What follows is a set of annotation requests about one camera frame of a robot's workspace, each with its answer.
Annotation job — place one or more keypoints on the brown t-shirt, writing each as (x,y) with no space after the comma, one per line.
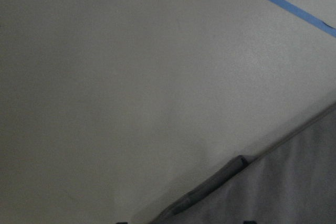
(293,182)

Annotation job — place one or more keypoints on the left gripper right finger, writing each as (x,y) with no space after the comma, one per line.
(249,222)

